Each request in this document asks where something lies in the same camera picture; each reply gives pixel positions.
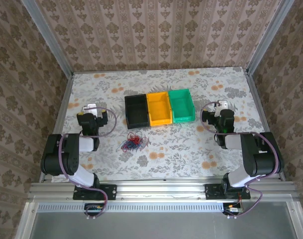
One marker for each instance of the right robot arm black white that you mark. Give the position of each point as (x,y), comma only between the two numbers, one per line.
(255,159)

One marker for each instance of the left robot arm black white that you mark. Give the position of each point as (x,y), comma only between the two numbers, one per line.
(59,154)

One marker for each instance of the green plastic bin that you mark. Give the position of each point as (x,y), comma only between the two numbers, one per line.
(183,118)

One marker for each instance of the black plastic bin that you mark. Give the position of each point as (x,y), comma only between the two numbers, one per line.
(138,125)

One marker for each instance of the yellow plastic bin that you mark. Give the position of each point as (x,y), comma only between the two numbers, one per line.
(161,122)

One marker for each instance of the floral table cover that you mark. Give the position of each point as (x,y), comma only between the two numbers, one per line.
(166,161)

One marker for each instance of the small black connector box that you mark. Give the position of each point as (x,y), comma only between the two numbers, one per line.
(232,209)
(92,208)

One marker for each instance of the grey metal panel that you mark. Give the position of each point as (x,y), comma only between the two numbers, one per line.
(161,226)

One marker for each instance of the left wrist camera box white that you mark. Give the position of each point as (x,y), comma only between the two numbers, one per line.
(89,107)

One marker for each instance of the aluminium table side rail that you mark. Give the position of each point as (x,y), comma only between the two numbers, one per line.
(63,104)
(263,117)

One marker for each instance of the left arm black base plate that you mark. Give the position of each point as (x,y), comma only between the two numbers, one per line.
(111,191)

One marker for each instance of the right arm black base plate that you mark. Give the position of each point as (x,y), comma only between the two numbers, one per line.
(212,193)

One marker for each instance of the aluminium mounting rail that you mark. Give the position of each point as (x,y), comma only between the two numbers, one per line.
(161,191)

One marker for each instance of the aluminium frame post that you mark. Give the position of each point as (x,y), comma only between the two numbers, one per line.
(268,37)
(46,37)

